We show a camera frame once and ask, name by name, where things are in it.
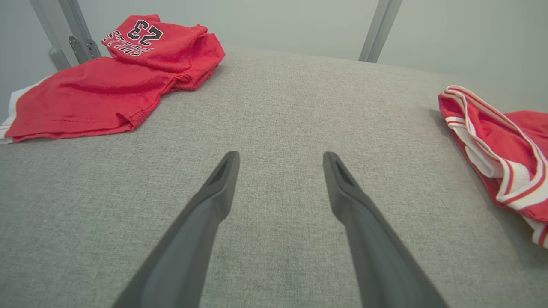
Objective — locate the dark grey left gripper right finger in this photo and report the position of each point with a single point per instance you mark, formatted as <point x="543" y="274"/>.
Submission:
<point x="381" y="256"/>

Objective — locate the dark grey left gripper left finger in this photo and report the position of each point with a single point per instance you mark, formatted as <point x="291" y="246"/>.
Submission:
<point x="184" y="256"/>

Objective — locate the red shirt with white sleeves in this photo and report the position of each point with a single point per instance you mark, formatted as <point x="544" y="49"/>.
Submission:
<point x="509" y="145"/>

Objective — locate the red Bulls 23 basketball shorts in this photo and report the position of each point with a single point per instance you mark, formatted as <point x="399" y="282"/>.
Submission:
<point x="94" y="98"/>

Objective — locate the grey metal partition post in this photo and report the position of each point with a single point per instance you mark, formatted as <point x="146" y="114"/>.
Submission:
<point x="68" y="25"/>
<point x="379" y="30"/>

